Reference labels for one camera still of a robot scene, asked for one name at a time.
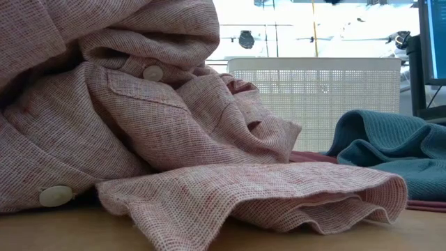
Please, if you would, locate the round black background object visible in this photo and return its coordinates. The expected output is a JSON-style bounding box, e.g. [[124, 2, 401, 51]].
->
[[238, 30, 256, 50]]

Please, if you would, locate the white perforated plastic bin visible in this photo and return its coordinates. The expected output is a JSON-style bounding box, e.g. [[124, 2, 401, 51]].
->
[[226, 57, 402, 153]]

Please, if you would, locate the pink woven button shirt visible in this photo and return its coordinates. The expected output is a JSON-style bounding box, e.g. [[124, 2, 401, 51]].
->
[[0, 0, 408, 251]]

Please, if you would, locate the small black round device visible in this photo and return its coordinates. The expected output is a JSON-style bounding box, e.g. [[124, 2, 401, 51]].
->
[[394, 30, 413, 50]]

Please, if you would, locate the computer monitor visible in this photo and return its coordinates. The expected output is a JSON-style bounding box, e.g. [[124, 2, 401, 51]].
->
[[417, 0, 446, 87]]

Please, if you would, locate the thin black monitor cable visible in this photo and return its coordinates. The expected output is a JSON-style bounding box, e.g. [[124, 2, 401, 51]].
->
[[426, 86, 443, 109]]

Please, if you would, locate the blue-teal waffle towel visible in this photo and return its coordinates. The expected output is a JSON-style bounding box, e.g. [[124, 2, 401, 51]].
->
[[325, 109, 446, 202]]

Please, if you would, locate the maroon cloth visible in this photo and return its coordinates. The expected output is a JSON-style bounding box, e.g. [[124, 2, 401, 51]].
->
[[289, 150, 446, 213]]

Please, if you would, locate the black monitor stand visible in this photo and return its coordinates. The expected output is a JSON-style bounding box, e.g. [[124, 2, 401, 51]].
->
[[406, 33, 446, 122]]

